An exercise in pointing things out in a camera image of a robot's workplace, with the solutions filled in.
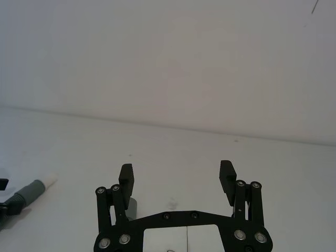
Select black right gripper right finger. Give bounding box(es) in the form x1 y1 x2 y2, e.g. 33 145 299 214
218 160 269 248

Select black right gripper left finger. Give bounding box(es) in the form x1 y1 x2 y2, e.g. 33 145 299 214
94 163 135 250

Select small grey cylinder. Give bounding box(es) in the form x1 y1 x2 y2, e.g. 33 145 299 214
125 197 139 222

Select white table cloth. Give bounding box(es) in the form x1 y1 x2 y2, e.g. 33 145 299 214
0 104 336 252

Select black clamp piece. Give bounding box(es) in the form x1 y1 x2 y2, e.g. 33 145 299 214
0 178 24 217

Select grey ribbed hose white tip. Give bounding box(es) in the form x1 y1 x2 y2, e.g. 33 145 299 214
0 172 58 232

